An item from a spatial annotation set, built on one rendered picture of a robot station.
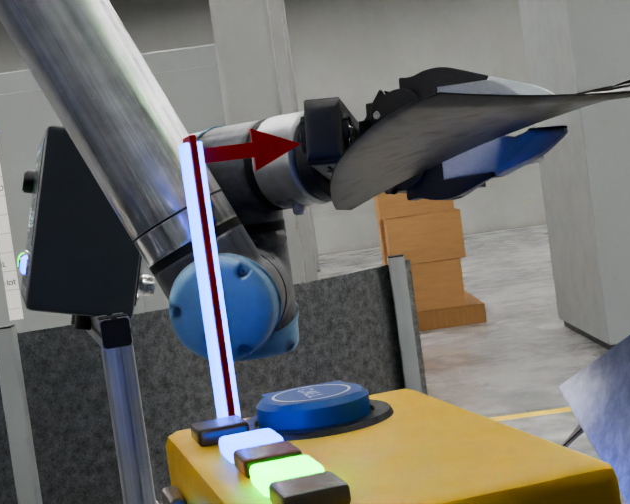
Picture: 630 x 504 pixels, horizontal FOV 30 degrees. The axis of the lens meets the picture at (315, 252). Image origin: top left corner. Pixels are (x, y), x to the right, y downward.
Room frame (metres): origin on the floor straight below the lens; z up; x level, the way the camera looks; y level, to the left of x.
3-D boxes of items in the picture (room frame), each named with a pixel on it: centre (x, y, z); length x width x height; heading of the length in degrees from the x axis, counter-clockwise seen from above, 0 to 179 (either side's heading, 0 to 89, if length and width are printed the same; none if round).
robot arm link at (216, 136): (0.98, 0.06, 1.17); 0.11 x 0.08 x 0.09; 52
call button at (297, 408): (0.41, 0.01, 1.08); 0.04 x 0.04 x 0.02
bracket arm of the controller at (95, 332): (1.26, 0.24, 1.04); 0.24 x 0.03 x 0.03; 15
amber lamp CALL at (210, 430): (0.40, 0.04, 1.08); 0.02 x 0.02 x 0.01; 15
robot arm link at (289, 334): (0.97, 0.06, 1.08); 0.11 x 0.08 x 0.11; 177
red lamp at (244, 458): (0.35, 0.02, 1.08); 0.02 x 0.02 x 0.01; 15
